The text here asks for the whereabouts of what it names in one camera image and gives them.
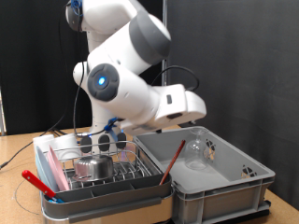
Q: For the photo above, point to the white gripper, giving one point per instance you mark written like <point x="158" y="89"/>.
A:
<point x="187" y="107"/>

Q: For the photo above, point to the clear wine glass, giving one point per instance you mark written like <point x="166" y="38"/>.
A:
<point x="195" y="152"/>

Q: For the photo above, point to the metal cup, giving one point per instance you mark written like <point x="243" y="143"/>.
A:
<point x="93" y="168"/>

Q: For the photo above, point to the pink plate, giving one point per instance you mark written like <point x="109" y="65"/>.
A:
<point x="59" y="174"/>

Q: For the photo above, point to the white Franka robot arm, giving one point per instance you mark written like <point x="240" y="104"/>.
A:
<point x="124" y="90"/>

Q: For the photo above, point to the dish drying rack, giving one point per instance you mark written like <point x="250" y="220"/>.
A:
<point x="124" y="217"/>

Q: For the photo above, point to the vertical metal pole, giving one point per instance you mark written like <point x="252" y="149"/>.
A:
<point x="164" y="74"/>

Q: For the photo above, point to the grey plastic crate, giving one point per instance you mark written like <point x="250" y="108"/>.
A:
<point x="218" y="199"/>

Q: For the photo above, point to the grey cutlery holder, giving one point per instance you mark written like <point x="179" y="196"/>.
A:
<point x="109" y="189"/>

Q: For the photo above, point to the white mug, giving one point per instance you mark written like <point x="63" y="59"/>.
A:
<point x="67" y="144"/>

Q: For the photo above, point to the black platform under crate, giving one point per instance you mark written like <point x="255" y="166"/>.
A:
<point x="249" y="216"/>

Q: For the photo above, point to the white box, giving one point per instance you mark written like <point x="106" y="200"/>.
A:
<point x="40" y="143"/>

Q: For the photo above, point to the light blue plate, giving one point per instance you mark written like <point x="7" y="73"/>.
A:
<point x="43" y="169"/>

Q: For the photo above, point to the blue utensil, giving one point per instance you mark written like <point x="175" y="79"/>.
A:
<point x="54" y="200"/>

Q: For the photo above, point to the metal frame post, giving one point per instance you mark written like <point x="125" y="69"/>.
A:
<point x="2" y="112"/>

